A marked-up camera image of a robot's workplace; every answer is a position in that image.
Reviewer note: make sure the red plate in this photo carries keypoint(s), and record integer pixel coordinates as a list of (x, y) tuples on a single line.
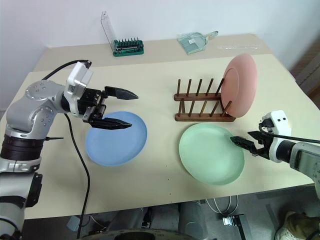
[(245, 85)]

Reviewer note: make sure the blue plate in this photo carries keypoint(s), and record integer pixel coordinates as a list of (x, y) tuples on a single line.
[(117, 147)]

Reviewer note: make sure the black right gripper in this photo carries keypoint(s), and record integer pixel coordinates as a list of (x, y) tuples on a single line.
[(262, 150)]

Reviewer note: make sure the green plate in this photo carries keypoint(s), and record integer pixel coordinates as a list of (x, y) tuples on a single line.
[(210, 155)]

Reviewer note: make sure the metal bracket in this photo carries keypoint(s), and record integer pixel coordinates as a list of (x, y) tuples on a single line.
[(227, 220)]

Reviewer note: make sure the wooden dish rack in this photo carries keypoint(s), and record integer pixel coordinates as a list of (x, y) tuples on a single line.
[(205, 118)]

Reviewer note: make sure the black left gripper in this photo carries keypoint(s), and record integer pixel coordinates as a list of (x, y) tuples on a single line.
[(91, 100)]

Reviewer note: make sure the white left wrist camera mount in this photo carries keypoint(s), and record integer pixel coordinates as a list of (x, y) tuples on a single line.
[(77, 77)]

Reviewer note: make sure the beige table mat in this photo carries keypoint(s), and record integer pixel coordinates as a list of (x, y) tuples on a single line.
[(140, 185)]

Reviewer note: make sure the grey cylindrical leg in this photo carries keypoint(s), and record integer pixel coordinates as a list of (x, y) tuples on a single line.
[(192, 217), (120, 220)]

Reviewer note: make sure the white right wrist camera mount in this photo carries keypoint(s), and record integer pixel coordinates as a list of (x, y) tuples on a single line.
[(281, 122)]

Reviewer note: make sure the green screwdriver bit set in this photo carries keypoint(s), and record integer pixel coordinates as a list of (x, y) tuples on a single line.
[(128, 50)]

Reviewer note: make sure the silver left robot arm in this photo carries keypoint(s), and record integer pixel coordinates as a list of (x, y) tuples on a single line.
[(25, 110)]

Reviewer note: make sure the beige shoe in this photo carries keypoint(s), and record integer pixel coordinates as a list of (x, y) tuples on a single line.
[(292, 222)]

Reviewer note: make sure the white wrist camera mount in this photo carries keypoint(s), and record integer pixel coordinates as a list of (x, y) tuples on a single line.
[(77, 77), (281, 122)]

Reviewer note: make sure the clear plastic dustpan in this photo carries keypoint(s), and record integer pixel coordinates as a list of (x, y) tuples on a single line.
[(192, 42)]

